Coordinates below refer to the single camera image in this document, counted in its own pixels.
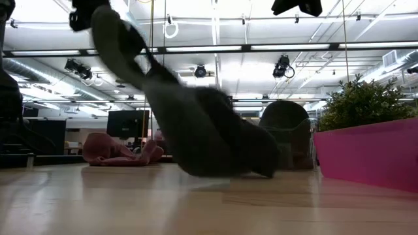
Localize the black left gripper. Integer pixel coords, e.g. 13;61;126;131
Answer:
69;0;110;33

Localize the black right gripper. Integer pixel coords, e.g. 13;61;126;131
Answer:
270;0;323;18

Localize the maroon corduroy cap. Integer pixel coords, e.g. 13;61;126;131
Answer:
82;132;165;167

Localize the overhead light bar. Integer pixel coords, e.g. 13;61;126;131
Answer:
1;41;418;59

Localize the black computer monitor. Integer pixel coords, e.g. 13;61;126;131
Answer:
106;110;150;140

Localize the white ceiling air vent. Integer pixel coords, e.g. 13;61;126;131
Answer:
382;49;398;68

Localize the black partition panel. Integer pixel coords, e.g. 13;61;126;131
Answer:
22;119;68;156

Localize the green artificial plant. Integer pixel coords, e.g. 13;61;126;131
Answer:
318;73;417;133

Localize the clear plastic bin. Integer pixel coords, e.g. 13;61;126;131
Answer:
257;117;318;171

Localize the red translucent plastic bin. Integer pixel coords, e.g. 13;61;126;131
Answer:
313;117;418;193

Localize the silver ventilation duct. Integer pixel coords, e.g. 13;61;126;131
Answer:
1;57;135;110

